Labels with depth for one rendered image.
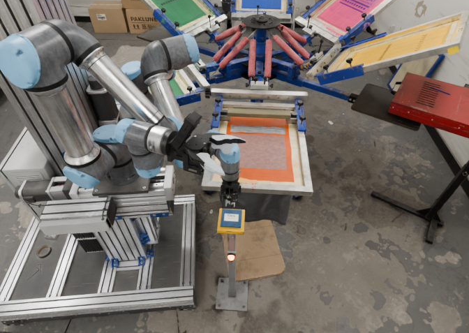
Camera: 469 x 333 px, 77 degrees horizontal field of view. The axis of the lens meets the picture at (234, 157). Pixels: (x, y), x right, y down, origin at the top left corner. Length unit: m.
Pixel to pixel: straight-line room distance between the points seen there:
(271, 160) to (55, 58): 1.22
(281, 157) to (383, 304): 1.32
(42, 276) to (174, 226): 0.93
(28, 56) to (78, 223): 0.72
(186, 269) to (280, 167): 0.97
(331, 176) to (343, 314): 1.27
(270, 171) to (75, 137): 1.04
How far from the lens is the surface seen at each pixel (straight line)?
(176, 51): 1.20
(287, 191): 1.58
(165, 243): 2.33
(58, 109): 0.99
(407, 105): 2.20
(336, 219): 2.78
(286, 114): 1.93
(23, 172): 1.64
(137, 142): 0.84
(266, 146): 1.84
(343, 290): 2.49
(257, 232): 2.55
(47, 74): 0.92
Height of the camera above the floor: 2.20
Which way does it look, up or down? 45 degrees down
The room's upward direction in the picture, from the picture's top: straight up
